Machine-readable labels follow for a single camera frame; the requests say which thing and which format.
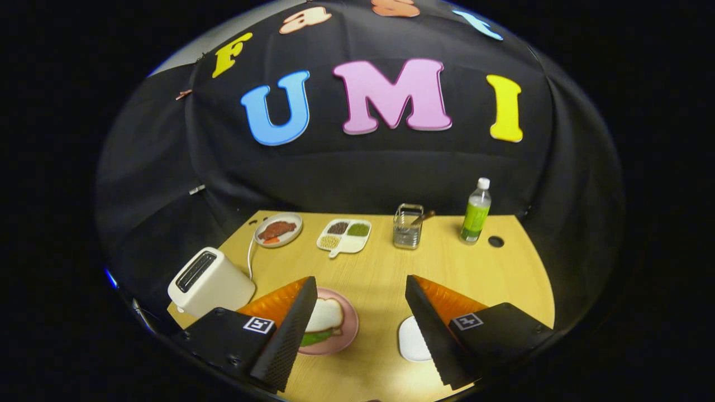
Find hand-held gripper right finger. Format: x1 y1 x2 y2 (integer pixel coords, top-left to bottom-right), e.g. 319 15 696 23
404 274 555 391

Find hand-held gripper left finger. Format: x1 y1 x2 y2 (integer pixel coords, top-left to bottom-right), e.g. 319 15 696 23
170 275 319 394

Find green lettuce leaf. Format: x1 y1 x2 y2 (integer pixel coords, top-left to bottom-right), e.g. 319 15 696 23
301 328 342 348

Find plain bread slice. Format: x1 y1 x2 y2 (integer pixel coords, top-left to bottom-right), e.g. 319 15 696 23
306 298 345 334

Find white square plate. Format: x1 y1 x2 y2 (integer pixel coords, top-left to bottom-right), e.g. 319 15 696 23
398 315 433 362

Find pink round plate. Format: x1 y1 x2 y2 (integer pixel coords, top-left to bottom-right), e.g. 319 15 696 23
298 287 360 356

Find white toaster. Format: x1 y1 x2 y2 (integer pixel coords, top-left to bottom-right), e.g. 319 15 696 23
168 247 256 319

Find red meat slices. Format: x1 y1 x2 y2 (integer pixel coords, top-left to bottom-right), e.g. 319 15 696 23
258 221 298 242

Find white divided bean dish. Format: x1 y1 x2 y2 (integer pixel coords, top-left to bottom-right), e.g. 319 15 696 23
316 218 372 259

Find beige round plate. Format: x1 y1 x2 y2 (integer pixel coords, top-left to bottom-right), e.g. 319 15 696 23
254 212 303 248

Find green label drink bottle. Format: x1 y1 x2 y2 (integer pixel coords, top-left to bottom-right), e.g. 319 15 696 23
459 178 492 245

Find black backdrop cloth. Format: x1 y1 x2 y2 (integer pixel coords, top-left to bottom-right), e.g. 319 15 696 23
95 0 625 330

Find metal wire utensil holder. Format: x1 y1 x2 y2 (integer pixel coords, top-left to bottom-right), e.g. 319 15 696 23
393 203 425 250

